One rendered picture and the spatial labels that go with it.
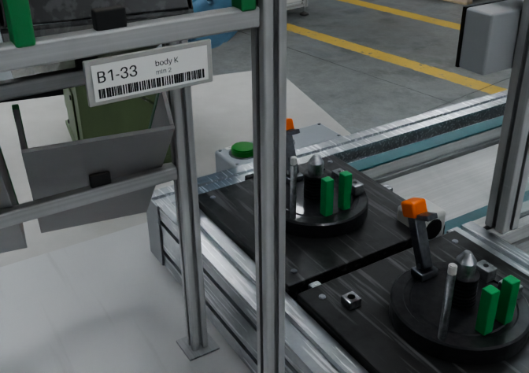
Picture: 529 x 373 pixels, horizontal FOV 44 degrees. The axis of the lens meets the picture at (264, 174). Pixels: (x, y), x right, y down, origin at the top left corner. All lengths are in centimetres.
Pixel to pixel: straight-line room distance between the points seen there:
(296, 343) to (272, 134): 26
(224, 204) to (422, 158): 38
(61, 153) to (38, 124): 90
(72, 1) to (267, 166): 18
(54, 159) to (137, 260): 41
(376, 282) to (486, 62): 27
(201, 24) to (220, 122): 98
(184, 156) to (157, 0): 24
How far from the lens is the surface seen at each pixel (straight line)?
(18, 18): 41
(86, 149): 60
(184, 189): 69
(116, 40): 43
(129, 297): 92
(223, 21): 46
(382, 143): 111
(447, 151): 116
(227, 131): 137
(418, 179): 109
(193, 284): 76
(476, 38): 79
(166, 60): 44
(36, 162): 60
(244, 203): 89
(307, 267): 77
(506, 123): 84
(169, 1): 48
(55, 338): 88
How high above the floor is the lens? 142
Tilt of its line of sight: 28 degrees down
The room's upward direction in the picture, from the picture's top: 1 degrees counter-clockwise
